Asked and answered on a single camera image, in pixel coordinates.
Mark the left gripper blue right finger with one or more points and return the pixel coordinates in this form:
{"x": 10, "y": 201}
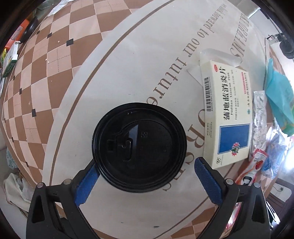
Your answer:
{"x": 211, "y": 180}

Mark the checkered table mat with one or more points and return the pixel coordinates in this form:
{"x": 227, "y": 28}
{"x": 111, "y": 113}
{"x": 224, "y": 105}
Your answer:
{"x": 95, "y": 55}

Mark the cream blue medicine box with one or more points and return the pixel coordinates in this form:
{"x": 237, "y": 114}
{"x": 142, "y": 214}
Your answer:
{"x": 228, "y": 108}

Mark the green white small carton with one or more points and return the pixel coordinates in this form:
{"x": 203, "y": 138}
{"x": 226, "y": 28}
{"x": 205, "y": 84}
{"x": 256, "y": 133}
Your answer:
{"x": 10, "y": 59}

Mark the orange box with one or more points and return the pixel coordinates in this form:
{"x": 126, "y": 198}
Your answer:
{"x": 17, "y": 34}

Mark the red chicken snack wrapper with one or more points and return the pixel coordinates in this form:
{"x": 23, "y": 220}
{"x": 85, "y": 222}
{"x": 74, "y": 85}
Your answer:
{"x": 247, "y": 177}

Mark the teal green snack bag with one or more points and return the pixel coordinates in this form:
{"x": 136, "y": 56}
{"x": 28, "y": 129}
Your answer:
{"x": 280, "y": 96}

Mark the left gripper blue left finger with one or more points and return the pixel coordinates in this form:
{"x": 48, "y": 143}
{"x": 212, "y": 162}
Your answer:
{"x": 85, "y": 181}

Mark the blue tissue pack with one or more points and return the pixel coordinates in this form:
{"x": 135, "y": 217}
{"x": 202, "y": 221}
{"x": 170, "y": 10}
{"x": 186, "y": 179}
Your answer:
{"x": 277, "y": 150}

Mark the black plastic cup lid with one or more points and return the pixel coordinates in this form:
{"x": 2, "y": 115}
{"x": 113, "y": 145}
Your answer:
{"x": 139, "y": 147}

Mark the silver blister pack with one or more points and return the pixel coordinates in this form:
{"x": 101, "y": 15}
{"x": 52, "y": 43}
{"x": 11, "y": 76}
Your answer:
{"x": 259, "y": 126}

